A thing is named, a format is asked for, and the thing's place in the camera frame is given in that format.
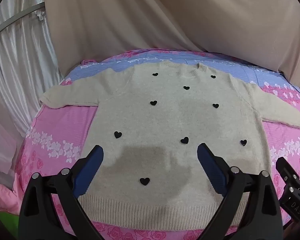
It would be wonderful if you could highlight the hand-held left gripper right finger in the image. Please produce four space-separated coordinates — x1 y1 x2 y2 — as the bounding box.
197 143 283 240

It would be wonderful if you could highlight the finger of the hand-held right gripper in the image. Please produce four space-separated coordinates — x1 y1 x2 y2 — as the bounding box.
276 157 300 193

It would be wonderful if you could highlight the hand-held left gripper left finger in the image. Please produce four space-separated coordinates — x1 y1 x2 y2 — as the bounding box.
18 145 105 240

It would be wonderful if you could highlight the beige sweater with black hearts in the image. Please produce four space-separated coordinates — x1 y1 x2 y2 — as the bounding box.
39 60 300 231

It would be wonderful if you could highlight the pink floral bed sheet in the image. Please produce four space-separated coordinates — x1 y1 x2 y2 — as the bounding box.
13 48 300 240

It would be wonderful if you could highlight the pink crumpled cloth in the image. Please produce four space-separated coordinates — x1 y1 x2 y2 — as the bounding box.
0 183 21 216

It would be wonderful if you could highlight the green object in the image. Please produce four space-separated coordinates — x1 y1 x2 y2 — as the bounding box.
0 211 20 239

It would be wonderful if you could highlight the white satin curtain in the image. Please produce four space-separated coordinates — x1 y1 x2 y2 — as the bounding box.
0 0 63 188

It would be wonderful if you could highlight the beige curtain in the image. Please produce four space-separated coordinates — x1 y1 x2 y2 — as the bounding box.
43 0 300 93

